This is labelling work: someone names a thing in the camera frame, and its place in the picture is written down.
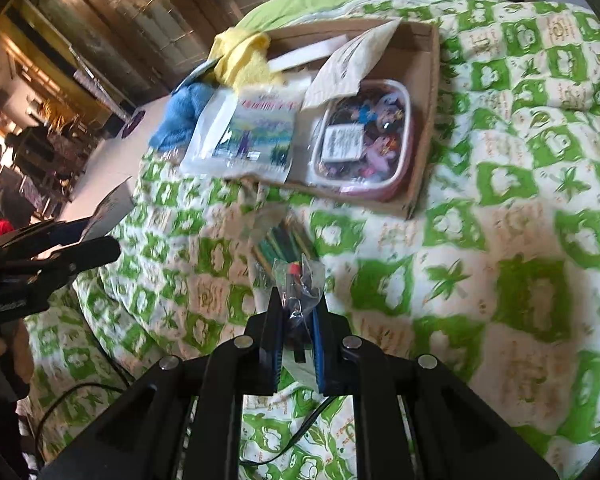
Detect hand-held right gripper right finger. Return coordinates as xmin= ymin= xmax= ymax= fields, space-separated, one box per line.
xmin=310 ymin=305 xmax=561 ymax=480

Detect purple floor mat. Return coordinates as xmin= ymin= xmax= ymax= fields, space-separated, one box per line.
xmin=121 ymin=107 xmax=145 ymax=138

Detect tissue packet with landscape print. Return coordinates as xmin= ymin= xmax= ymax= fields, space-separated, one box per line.
xmin=180 ymin=85 xmax=301 ymax=183

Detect wooden glass panel doors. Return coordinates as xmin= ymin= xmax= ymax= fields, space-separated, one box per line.
xmin=30 ymin=0 xmax=331 ymax=106

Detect small clear plastic bag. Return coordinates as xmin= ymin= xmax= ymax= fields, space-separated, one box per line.
xmin=252 ymin=205 xmax=328 ymax=361

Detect dark wooden furniture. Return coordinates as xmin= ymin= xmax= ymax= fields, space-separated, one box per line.
xmin=0 ymin=125 xmax=111 ymax=211

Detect yellow towel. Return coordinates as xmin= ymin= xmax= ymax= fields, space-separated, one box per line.
xmin=210 ymin=27 xmax=286 ymax=88

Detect green and white packet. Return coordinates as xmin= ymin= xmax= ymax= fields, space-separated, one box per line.
xmin=252 ymin=222 xmax=313 ymax=281

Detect cream printed paper packet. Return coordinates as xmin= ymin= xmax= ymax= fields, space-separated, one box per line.
xmin=300 ymin=20 xmax=401 ymax=111

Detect blue towel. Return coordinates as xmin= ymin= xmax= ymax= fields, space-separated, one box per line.
xmin=150 ymin=80 xmax=218 ymax=151

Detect white printed paper packet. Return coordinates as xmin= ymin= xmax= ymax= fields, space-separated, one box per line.
xmin=80 ymin=176 xmax=136 ymax=243

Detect plain green bedsheet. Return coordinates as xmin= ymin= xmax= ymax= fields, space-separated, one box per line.
xmin=235 ymin=0 xmax=381 ymax=31

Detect black cable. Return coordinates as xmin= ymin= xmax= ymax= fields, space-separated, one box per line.
xmin=240 ymin=395 xmax=333 ymax=467
xmin=34 ymin=382 xmax=131 ymax=456

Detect person's left hand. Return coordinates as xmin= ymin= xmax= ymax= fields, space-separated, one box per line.
xmin=0 ymin=325 xmax=33 ymax=401

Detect green printed blanket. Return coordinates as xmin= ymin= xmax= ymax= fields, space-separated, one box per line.
xmin=22 ymin=0 xmax=600 ymax=480

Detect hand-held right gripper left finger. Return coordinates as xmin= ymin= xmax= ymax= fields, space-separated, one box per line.
xmin=37 ymin=287 xmax=288 ymax=480

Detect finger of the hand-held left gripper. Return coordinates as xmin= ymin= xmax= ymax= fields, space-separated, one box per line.
xmin=10 ymin=236 xmax=122 ymax=281
xmin=0 ymin=219 xmax=93 ymax=261

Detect shallow cardboard box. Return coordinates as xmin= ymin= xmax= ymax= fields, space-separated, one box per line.
xmin=180 ymin=17 xmax=441 ymax=221

